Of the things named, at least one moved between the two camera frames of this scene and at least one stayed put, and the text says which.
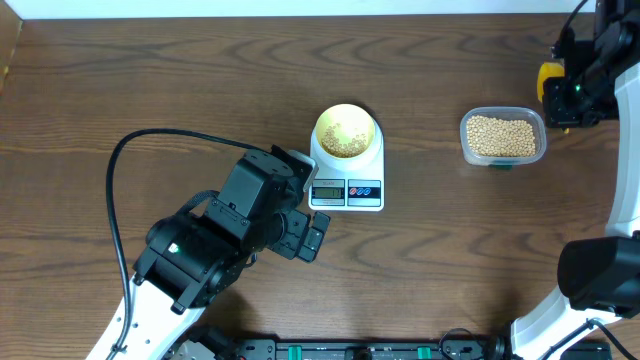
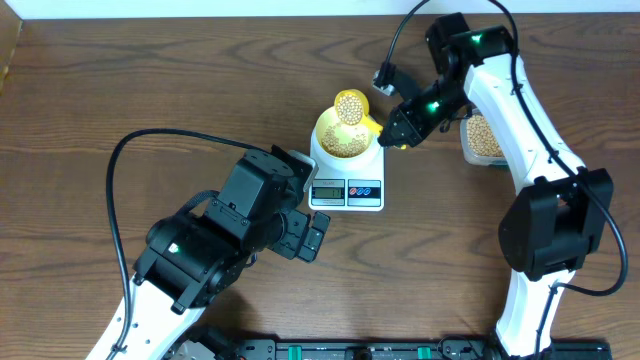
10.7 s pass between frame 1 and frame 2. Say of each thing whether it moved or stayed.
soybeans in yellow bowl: stayed
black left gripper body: stayed
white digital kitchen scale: stayed
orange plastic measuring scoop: moved
